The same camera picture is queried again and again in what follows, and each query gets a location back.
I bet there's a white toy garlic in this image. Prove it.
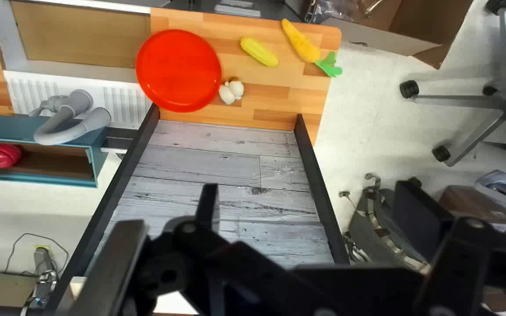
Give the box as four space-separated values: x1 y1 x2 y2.
218 75 246 107

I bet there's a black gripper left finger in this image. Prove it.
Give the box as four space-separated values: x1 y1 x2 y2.
197 180 220 235

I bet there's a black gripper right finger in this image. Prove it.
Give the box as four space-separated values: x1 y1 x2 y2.
416 216 495 316

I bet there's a grey office chair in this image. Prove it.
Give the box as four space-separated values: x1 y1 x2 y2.
399 0 506 168

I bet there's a brown cardboard box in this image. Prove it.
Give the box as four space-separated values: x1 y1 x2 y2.
307 0 474 70

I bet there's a yellow carrot plushie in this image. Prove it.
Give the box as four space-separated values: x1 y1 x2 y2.
279 17 344 79

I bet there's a red plastic bowl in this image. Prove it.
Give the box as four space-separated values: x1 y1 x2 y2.
134 28 223 114

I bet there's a grey wood-pattern backsplash panel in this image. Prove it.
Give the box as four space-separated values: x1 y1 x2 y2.
49 103 351 312

